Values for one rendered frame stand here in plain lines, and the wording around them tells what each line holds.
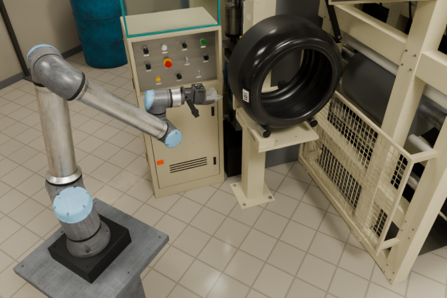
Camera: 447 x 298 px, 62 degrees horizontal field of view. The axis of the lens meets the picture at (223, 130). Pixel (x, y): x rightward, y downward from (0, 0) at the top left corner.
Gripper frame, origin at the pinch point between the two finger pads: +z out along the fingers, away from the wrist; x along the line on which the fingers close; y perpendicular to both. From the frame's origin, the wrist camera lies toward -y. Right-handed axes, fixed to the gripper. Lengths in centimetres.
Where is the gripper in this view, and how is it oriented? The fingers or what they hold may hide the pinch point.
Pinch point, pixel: (219, 98)
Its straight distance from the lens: 184.3
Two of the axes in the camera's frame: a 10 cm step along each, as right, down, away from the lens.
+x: -3.2, -5.6, 7.6
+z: 9.4, -1.0, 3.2
